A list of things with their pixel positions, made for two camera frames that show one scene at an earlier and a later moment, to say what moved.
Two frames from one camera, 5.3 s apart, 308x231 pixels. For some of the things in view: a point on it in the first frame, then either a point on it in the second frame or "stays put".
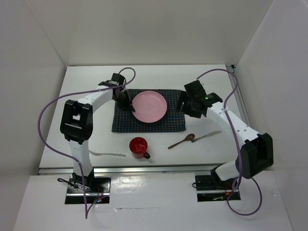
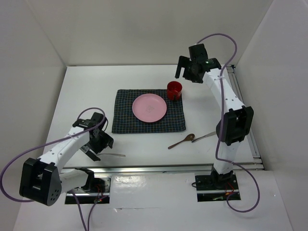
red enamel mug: [138, 146] -> [173, 89]
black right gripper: [181, 99] -> [184, 62]
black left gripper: [126, 105] -> [105, 140]
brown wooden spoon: [189, 137] stays put
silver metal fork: [98, 154] stays put
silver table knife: [206, 135] stays put
